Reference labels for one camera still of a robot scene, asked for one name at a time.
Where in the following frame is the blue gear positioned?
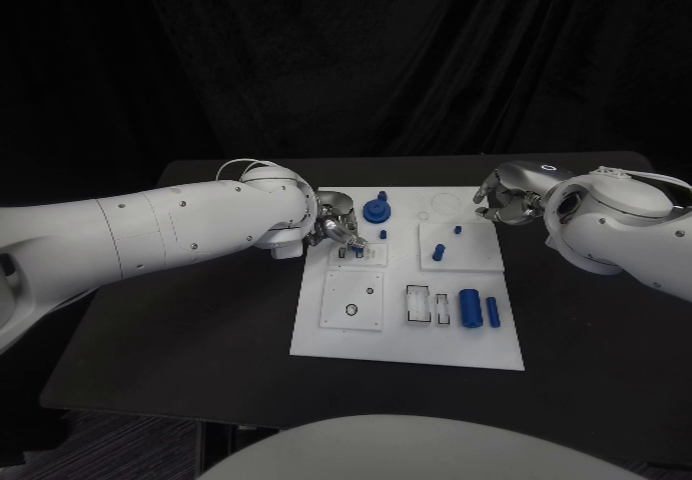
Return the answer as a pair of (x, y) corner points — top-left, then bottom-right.
(362, 190), (392, 223)

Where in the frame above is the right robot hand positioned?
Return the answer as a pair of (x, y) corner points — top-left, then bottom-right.
(471, 160), (575, 227)

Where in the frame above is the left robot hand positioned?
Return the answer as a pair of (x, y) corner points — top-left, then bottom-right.
(308, 190), (370, 254)

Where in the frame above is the white task board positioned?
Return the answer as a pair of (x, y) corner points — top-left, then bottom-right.
(288, 186), (526, 372)

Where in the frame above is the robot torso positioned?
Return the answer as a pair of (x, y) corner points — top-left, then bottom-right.
(194, 413), (634, 480)

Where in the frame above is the thick blue cylinder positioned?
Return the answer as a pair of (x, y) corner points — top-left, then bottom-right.
(458, 288), (484, 329)

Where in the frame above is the white cable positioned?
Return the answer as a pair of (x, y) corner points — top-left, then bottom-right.
(215, 158), (275, 181)

